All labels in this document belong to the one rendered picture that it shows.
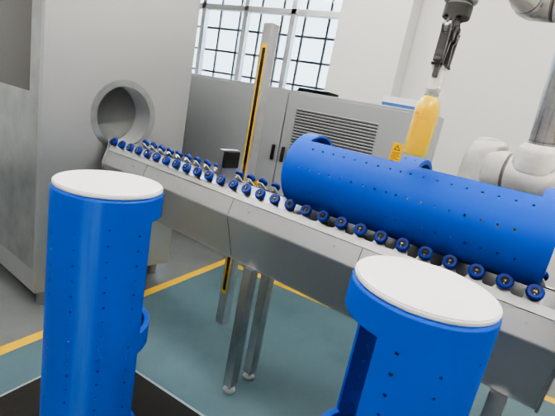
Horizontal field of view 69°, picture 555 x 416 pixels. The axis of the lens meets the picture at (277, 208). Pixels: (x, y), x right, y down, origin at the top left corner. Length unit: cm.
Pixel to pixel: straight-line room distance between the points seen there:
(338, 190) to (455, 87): 288
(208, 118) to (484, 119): 244
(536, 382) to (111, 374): 117
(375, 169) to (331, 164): 16
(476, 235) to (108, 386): 110
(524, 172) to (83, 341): 159
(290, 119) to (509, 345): 233
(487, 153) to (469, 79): 233
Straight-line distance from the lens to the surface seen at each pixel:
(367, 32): 409
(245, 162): 219
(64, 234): 111
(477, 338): 78
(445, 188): 128
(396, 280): 82
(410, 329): 73
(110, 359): 125
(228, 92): 351
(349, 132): 297
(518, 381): 141
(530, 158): 178
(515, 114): 408
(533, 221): 124
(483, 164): 184
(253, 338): 201
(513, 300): 130
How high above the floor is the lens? 132
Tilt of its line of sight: 14 degrees down
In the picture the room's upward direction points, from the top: 11 degrees clockwise
